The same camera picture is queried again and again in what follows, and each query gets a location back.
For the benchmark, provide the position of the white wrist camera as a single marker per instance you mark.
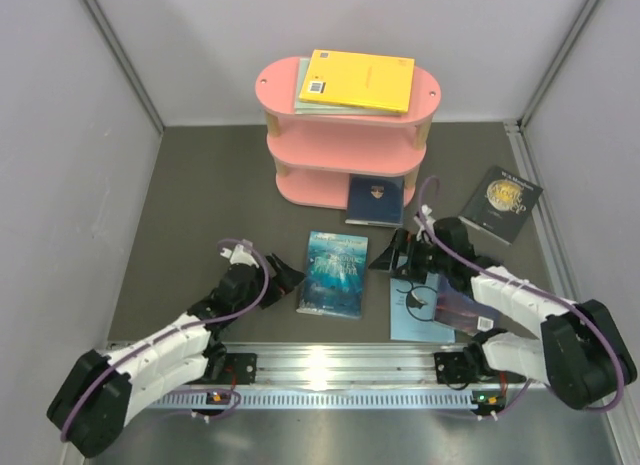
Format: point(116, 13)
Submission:
point(424, 219)
point(238, 252)

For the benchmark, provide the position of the grey-green book with black circle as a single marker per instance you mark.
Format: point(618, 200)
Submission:
point(313, 108)

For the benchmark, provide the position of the purple blue cover book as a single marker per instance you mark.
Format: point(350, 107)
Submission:
point(458, 311)

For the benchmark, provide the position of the pink three-tier shelf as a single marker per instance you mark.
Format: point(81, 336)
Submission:
point(315, 155)

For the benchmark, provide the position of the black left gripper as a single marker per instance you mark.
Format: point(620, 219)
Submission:
point(286, 279)

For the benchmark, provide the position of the aluminium mounting rail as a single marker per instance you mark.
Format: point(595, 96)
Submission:
point(329, 366)

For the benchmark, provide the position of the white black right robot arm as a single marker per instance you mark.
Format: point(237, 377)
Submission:
point(575, 348)

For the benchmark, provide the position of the perforated grey cable duct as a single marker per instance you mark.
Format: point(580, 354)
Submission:
point(446, 399)

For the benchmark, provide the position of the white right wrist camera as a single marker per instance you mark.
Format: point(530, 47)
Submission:
point(424, 219)

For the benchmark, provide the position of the light blue thin book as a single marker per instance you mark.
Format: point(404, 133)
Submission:
point(412, 312)

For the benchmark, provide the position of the teal ocean cover book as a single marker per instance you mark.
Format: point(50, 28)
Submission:
point(335, 271)

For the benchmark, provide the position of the dark navy hardcover book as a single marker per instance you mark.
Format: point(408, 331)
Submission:
point(375, 201)

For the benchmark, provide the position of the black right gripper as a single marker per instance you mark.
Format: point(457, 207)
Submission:
point(410, 269)

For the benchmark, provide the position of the yellow book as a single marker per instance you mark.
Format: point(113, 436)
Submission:
point(377, 82)

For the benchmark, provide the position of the black book with gold moon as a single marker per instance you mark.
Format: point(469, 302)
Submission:
point(501, 204)

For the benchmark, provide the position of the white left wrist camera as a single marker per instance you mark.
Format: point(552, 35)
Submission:
point(238, 252)

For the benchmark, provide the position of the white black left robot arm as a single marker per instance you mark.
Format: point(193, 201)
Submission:
point(104, 392)

